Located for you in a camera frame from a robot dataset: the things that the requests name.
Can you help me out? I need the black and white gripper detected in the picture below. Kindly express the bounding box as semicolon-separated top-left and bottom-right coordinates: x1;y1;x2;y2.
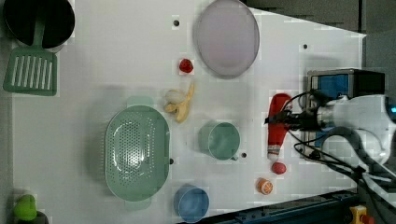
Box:
264;107;318;131

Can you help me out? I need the red plush ketchup bottle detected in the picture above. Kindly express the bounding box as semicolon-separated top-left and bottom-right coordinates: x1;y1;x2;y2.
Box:
267;93;291;161

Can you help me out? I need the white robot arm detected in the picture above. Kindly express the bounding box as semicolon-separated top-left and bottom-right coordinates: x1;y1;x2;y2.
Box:
265;95;395;177

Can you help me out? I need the round grey plate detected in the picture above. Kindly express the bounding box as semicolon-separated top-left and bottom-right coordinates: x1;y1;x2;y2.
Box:
193;0;260;79

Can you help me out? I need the red toy apple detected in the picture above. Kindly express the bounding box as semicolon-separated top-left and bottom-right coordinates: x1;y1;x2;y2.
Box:
272;161;287;175

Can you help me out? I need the green metal mug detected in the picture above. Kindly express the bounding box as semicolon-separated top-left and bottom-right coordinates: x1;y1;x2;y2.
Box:
198;120;240;161

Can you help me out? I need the toy orange slice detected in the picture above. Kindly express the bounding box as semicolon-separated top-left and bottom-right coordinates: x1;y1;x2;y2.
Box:
256;178;274;195

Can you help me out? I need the yellow peeled toy banana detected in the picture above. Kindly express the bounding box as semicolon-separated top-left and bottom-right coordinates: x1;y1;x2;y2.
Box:
164;82;195;123

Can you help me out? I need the red toy strawberry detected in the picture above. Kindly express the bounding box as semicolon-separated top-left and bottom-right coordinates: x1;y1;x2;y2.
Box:
178;59;193;74

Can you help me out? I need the blue bowl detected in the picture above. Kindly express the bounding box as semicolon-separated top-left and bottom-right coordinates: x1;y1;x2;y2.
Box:
173;184;209;223

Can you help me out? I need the green perforated colander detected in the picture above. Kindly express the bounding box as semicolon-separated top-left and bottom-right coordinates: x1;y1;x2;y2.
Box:
105;96;170;211

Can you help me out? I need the green slotted spatula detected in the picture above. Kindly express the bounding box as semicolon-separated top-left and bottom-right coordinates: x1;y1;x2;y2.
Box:
3;8;58;96

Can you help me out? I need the green toy pear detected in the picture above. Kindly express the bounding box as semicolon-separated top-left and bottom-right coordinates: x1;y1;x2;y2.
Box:
14;194;36;221

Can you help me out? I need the black pot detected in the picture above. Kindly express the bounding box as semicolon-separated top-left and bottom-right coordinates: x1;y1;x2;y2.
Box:
3;0;76;49

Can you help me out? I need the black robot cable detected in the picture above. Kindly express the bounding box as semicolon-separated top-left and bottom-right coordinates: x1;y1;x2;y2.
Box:
281;90;396;188

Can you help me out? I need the blue aluminium frame rail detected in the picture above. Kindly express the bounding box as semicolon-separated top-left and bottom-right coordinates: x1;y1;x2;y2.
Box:
196;189;395;224

